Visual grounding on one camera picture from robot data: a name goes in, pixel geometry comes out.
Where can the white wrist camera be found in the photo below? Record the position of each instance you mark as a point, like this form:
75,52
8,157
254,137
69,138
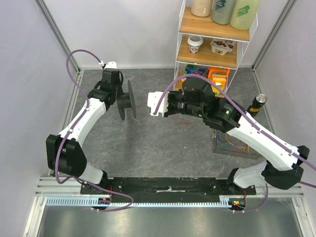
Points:
157,109
109,65

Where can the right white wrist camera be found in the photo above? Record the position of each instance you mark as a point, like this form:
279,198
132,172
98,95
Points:
157,109

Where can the white paper cup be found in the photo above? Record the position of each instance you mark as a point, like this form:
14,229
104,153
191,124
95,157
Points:
194,43

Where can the orange yellow snack box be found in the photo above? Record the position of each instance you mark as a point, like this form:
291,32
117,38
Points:
218,76

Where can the black cable spool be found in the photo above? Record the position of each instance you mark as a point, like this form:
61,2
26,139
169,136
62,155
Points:
125,100

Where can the grey slotted cable duct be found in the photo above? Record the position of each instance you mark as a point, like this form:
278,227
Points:
224,202

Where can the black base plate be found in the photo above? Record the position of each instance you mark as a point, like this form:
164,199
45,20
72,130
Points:
174,190

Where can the black yellow drink can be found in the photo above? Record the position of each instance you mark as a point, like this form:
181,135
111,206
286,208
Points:
257,103

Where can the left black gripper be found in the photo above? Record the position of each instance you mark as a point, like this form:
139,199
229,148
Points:
120,93

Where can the clear box of wires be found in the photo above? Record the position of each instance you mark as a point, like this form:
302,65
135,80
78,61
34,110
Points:
225,144

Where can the beige bottle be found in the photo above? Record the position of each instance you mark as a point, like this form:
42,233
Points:
201,8

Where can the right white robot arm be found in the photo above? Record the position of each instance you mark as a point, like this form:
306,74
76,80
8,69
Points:
282,166

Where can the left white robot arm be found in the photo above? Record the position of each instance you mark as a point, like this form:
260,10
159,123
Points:
64,152

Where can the light green bottle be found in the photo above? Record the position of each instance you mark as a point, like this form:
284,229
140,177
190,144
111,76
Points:
244,13

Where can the blue green snack box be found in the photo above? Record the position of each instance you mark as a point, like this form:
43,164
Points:
194,69

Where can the grey green bottle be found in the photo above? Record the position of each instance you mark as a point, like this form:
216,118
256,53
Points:
222,11

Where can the white wire wooden shelf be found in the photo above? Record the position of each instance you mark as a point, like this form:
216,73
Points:
205,44

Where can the white chocolate dessert tub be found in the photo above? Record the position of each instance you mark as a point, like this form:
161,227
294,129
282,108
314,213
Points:
222,46

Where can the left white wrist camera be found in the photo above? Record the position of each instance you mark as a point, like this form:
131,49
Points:
109,65

